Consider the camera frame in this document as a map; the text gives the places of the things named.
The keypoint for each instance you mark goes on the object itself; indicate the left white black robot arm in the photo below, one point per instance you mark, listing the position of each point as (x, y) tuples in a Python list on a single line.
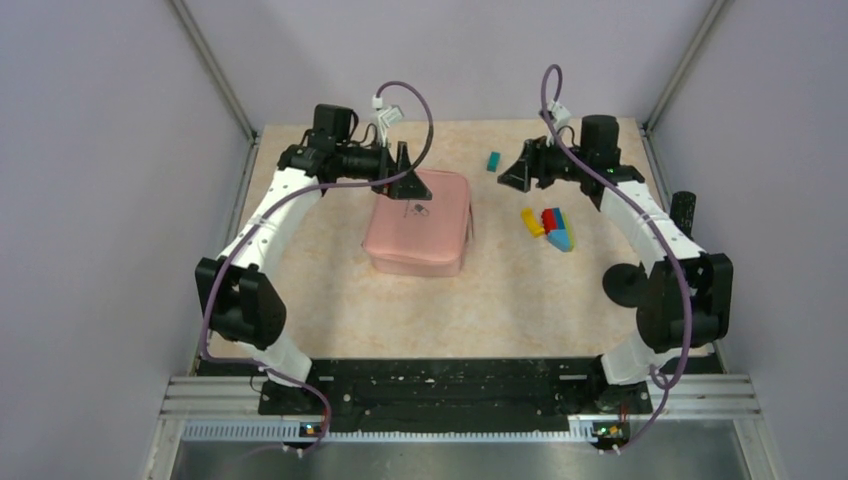
[(237, 297)]

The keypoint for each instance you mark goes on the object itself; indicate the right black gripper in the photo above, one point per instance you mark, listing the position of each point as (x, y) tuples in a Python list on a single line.
[(531, 165)]

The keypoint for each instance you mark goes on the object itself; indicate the pink medicine kit case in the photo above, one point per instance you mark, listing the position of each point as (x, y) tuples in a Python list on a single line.
[(423, 238)]

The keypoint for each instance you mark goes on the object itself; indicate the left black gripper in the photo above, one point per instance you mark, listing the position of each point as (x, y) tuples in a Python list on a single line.
[(386, 168)]

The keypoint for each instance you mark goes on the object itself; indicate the small teal box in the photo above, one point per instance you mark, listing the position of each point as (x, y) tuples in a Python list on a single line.
[(493, 161)]

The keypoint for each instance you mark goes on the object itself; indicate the black stand with handle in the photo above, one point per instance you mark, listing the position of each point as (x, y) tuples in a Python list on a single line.
[(624, 283)]

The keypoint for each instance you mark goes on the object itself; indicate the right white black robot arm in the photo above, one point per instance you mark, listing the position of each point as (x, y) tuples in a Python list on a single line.
[(680, 292)]

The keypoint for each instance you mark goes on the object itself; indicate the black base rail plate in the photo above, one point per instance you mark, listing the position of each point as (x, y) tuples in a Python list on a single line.
[(446, 396)]

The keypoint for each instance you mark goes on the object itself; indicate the colourful toy blocks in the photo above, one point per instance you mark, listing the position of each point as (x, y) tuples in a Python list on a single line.
[(552, 224)]

